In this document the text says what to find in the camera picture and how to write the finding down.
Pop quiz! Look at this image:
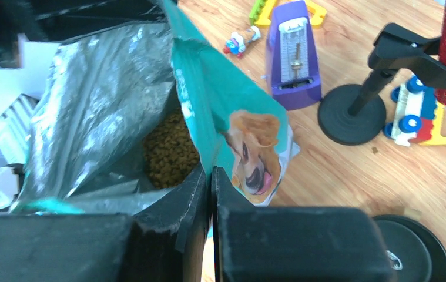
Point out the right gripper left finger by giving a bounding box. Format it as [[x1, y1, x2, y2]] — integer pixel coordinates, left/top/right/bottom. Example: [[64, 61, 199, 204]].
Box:
[[0, 166, 210, 281]]

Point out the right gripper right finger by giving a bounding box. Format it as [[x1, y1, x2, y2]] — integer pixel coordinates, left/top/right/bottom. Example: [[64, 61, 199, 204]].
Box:
[[210, 167, 395, 281]]

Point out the green pet food bag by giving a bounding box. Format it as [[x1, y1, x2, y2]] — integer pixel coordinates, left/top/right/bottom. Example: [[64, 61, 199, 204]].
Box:
[[10, 1, 300, 214]]

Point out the brown pet food kibble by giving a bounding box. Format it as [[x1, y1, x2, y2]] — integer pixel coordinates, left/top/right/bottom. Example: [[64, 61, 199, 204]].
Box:
[[143, 109, 199, 189]]

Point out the black pet bowl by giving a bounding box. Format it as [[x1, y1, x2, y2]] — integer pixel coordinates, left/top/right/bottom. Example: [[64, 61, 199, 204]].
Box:
[[373, 214, 446, 282]]

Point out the black round-base mic stand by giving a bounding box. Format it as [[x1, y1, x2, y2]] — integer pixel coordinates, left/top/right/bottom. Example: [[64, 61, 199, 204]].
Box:
[[317, 23, 446, 146]]

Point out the purple metronome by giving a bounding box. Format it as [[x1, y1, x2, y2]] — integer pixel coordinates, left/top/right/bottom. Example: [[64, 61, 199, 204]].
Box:
[[266, 16, 322, 111]]

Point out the small toy figure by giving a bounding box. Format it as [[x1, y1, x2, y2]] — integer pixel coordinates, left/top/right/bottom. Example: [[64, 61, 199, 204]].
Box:
[[223, 25, 261, 58]]

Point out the blue white toy car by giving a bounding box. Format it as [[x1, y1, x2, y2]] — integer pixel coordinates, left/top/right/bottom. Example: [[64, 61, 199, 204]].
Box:
[[382, 76, 437, 146]]

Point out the yellow green toy triangle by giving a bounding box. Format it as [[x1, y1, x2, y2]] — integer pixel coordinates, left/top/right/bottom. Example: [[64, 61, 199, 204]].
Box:
[[249, 0, 327, 28]]

